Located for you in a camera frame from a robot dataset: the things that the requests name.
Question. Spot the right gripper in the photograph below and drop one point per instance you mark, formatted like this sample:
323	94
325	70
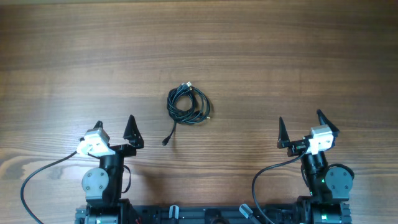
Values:
296	147

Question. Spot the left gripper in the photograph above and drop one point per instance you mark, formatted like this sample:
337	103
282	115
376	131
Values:
128	150

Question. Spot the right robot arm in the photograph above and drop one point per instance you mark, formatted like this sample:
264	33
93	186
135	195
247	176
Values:
329	184

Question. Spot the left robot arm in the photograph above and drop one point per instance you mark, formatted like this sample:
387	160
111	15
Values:
103	185

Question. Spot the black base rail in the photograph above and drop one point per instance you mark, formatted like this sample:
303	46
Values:
217	214

